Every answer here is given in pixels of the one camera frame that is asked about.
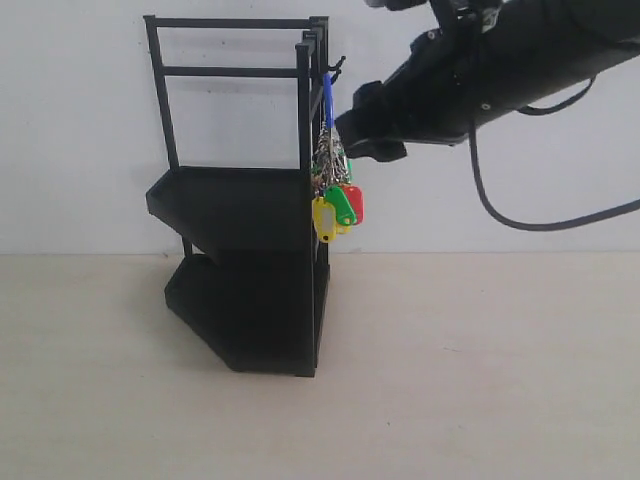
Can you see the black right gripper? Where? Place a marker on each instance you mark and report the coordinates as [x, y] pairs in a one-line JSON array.
[[450, 77]]

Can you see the keys with coloured tags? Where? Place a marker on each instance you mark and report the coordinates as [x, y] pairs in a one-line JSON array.
[[338, 204]]

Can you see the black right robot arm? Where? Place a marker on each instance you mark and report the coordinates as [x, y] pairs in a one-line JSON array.
[[552, 45]]

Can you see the black two-tier shelf rack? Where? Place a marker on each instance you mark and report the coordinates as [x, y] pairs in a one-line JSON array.
[[253, 281]]

